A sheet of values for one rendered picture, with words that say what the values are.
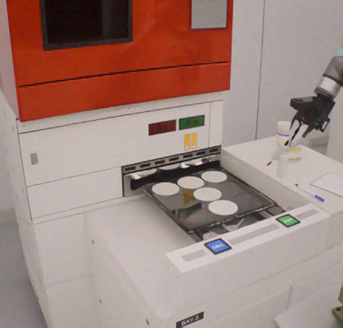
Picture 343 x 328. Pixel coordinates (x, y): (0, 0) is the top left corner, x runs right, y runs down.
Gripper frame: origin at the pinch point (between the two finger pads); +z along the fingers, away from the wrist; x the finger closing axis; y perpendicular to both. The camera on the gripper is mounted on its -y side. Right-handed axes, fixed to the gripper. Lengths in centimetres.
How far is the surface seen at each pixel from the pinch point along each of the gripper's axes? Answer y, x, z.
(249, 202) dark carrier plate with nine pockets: 7.5, 8.8, 24.8
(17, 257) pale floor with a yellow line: -8, 138, 145
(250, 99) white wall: 142, 198, -27
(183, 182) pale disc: -3.9, 33.4, 32.7
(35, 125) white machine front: -63, 41, 37
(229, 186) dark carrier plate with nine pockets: 7.7, 22.5, 25.0
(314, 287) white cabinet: 29, -19, 38
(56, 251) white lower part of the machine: -34, 40, 79
